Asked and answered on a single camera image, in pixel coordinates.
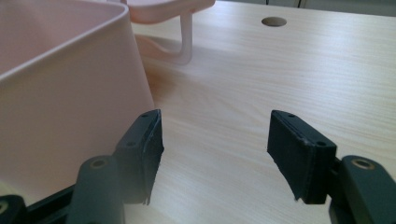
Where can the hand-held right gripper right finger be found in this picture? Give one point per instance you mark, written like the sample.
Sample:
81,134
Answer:
299,158

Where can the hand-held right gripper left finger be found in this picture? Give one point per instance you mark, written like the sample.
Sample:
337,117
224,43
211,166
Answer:
141,155

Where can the pink plastic bin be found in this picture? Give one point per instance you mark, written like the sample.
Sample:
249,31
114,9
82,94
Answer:
68,93

